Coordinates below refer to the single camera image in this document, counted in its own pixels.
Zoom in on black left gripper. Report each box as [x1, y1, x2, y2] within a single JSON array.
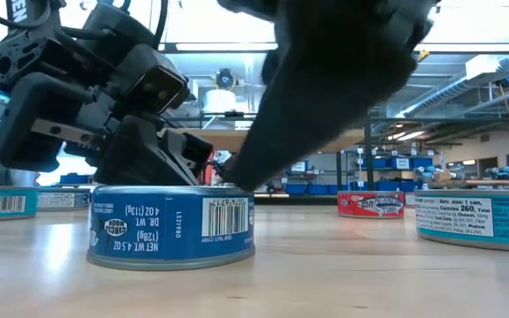
[[0, 26, 199, 186]]

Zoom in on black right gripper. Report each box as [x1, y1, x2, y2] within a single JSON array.
[[217, 0, 441, 191]]

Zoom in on blue tuna can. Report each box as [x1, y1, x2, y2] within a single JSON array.
[[86, 184, 256, 272], [36, 186, 92, 212]]

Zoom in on red tuna can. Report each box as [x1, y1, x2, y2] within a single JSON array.
[[337, 190, 406, 220]]

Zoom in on wooden shelf with black legs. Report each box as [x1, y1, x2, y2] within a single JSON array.
[[165, 113, 376, 192]]

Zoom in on teal tuna can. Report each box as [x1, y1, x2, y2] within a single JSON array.
[[414, 188, 509, 254], [0, 185, 40, 223]]

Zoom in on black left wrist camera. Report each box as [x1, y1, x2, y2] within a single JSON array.
[[119, 43, 190, 116]]

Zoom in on black metal table frame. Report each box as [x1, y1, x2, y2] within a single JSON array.
[[254, 193, 338, 206]]

